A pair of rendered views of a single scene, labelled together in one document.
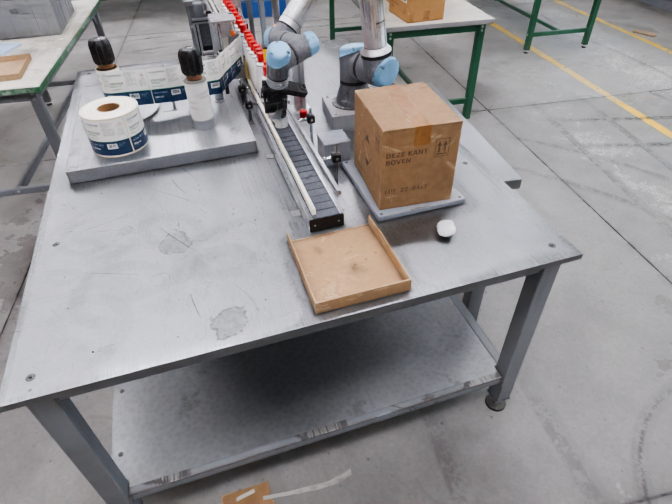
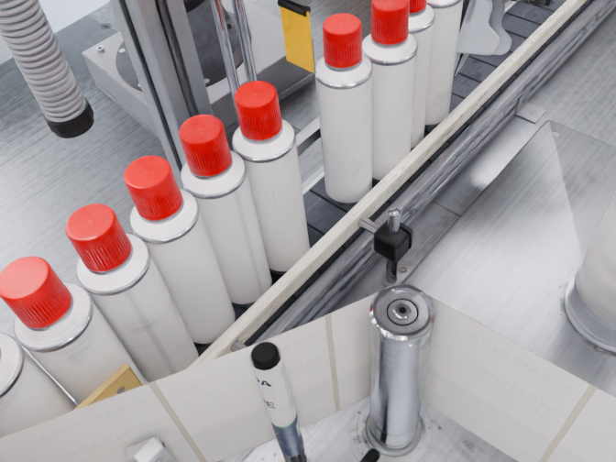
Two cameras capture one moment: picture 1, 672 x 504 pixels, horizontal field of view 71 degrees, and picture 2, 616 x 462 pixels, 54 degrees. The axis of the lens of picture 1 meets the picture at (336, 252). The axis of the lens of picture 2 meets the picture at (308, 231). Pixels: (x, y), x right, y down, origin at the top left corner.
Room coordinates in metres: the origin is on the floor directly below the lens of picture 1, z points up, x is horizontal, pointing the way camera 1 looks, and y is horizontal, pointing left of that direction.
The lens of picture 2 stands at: (2.13, 0.63, 1.37)
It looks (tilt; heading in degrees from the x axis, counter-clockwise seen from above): 51 degrees down; 244
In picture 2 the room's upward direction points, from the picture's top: 8 degrees counter-clockwise
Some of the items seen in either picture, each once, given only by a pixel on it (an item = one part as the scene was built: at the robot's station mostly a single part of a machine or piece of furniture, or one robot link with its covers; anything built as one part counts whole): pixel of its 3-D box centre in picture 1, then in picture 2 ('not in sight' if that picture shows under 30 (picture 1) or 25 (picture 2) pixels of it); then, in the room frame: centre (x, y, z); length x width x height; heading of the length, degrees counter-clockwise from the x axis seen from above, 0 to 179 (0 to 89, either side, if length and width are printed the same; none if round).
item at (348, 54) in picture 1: (354, 61); not in sight; (1.93, -0.10, 1.06); 0.13 x 0.12 x 0.14; 39
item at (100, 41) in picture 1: (109, 75); not in sight; (1.92, 0.89, 1.04); 0.09 x 0.09 x 0.29
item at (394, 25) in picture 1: (390, 35); not in sight; (4.51, -0.55, 0.39); 2.20 x 0.80 x 0.78; 11
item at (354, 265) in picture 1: (345, 259); not in sight; (0.98, -0.03, 0.85); 0.30 x 0.26 x 0.04; 17
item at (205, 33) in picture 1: (201, 27); not in sight; (3.76, 0.95, 0.71); 0.15 x 0.12 x 0.34; 107
